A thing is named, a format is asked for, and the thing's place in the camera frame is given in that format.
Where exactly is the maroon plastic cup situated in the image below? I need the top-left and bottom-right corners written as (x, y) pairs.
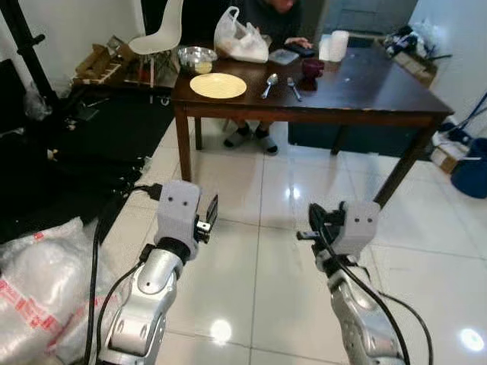
top-left (301, 59), bottom-right (325, 83)

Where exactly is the pale yellow round plate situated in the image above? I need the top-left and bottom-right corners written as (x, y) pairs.
top-left (189, 73), bottom-right (247, 100)

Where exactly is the metal fork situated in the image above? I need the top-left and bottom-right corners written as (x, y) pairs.
top-left (287, 77), bottom-right (303, 103)

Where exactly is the dark brown wooden table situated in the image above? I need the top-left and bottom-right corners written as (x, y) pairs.
top-left (171, 46), bottom-right (454, 208)

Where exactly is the metal spoon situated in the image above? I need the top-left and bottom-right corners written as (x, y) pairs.
top-left (262, 74), bottom-right (279, 100)

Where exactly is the black floor mat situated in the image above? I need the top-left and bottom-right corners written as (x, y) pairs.
top-left (0, 84), bottom-right (177, 244)

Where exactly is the blue plastic bucket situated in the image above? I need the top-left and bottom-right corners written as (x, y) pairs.
top-left (450, 137), bottom-right (487, 200)

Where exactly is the grey food container lid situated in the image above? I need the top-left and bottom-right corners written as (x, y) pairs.
top-left (269, 49), bottom-right (301, 65)

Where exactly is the white plastic shopping bag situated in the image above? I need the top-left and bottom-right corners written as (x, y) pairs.
top-left (214, 7), bottom-right (270, 63)

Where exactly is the clear plastic bag red print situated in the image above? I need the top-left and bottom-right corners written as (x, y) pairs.
top-left (0, 218), bottom-right (116, 365)

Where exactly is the black phone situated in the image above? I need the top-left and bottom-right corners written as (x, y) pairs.
top-left (285, 44), bottom-right (317, 59)

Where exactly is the white paper roll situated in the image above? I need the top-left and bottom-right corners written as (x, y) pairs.
top-left (327, 30), bottom-right (349, 63)

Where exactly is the white plastic chair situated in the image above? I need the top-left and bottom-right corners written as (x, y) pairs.
top-left (128, 0), bottom-right (185, 86)

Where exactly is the brown cardboard box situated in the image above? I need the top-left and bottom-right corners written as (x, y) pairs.
top-left (74, 36), bottom-right (139, 84)

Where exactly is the cardboard box of clutter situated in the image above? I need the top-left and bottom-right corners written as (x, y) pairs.
top-left (383, 27), bottom-right (451, 86)

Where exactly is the seated person in dark top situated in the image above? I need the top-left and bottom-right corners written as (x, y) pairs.
top-left (224, 0), bottom-right (314, 157)

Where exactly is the black tripod stand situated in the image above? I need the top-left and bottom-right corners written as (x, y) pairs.
top-left (0, 0), bottom-right (63, 109)

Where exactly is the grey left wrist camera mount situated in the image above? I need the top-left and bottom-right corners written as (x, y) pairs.
top-left (155, 181), bottom-right (203, 244)

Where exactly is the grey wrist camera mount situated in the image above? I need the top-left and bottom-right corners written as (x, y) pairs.
top-left (335, 201), bottom-right (381, 256)
top-left (155, 181), bottom-right (203, 244)

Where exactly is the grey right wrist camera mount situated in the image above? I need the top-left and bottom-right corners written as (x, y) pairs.
top-left (335, 201), bottom-right (381, 256)

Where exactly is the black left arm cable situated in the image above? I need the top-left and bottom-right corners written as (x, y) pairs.
top-left (82, 182), bottom-right (162, 365)

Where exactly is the mop with blue handle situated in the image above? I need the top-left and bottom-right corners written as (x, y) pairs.
top-left (441, 95), bottom-right (487, 149)

